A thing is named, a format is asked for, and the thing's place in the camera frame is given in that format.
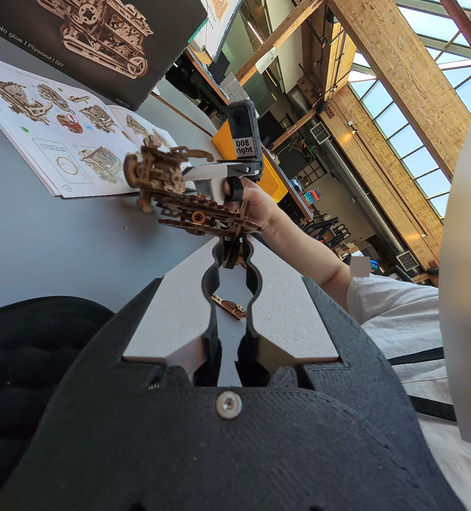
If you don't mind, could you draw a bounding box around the black strap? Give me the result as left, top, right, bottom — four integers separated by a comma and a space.
389, 347, 445, 366
407, 395, 457, 422

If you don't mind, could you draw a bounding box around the metal ventilation duct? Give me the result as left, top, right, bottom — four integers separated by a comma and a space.
291, 92, 423, 272

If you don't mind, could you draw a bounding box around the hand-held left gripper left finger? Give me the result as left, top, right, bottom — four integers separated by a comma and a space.
122, 239, 222, 387

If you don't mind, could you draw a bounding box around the white paper notice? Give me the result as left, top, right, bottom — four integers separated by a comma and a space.
255, 47, 279, 74

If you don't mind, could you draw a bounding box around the wooden clipboard with instruction sheet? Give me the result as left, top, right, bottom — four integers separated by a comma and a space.
187, 0, 244, 64

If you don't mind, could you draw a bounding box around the person's right forearm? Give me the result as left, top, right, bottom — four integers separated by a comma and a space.
265, 212, 364, 316

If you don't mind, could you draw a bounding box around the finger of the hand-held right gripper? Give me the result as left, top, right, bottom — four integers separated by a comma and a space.
181, 160, 244, 190

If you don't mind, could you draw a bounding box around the open instruction booklet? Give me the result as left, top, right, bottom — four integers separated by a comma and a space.
0, 52, 180, 199

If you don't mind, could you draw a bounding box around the black model kit box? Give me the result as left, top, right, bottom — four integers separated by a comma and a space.
0, 0, 208, 112

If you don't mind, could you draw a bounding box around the wooden mechanical model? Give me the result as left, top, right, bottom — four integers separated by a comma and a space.
123, 135, 265, 269

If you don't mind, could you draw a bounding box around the yellow plastic bin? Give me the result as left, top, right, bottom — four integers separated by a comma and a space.
211, 122, 289, 204

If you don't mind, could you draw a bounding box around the person's right hand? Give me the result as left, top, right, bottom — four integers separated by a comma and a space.
235, 182, 286, 242

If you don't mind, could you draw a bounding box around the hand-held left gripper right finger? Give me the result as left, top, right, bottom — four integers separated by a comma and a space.
236, 235, 340, 387

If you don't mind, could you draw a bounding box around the stack of white boxes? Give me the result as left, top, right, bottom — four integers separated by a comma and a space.
219, 72, 247, 102

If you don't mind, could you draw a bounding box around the flat wooden strip part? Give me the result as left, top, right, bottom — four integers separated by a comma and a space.
211, 293, 247, 320

